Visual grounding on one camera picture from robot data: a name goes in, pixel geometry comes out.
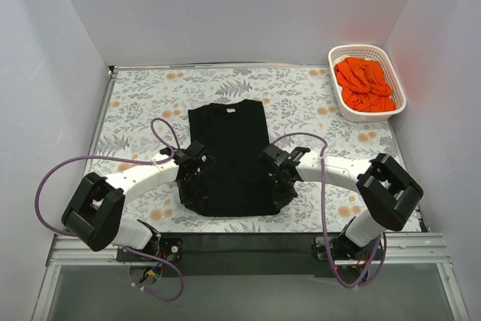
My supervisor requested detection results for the black t shirt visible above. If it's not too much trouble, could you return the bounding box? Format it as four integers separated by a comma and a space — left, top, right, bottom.
187, 99, 280, 217

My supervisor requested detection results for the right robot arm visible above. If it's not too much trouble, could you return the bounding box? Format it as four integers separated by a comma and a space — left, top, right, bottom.
260, 145, 424, 259

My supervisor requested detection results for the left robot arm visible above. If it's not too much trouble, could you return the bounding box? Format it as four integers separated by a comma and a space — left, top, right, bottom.
62, 154, 208, 261

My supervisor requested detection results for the floral patterned table mat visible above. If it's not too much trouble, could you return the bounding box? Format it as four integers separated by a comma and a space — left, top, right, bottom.
89, 67, 400, 233

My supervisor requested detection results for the white perforated plastic basket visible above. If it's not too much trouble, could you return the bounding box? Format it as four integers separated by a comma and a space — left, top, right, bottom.
328, 44, 407, 123

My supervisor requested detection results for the orange t shirt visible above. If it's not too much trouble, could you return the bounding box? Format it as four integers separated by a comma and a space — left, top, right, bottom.
334, 57, 397, 113

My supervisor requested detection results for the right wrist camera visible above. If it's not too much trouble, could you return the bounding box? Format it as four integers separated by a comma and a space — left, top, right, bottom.
259, 144, 310, 168

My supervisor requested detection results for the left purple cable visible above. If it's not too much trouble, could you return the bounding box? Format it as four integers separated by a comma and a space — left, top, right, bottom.
34, 117, 186, 302

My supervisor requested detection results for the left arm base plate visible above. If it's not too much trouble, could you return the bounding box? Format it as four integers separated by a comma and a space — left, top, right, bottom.
116, 237, 184, 263

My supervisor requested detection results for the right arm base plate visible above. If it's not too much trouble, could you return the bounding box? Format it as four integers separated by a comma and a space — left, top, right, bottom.
311, 236, 384, 262

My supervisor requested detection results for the aluminium back rail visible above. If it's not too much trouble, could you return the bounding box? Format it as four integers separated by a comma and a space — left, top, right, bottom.
108, 62, 325, 74

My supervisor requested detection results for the aluminium rail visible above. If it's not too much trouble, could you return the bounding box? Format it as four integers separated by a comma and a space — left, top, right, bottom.
47, 232, 452, 265
108, 62, 325, 74

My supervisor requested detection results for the aluminium front rail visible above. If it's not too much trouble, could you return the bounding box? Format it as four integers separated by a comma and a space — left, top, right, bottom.
47, 232, 452, 265

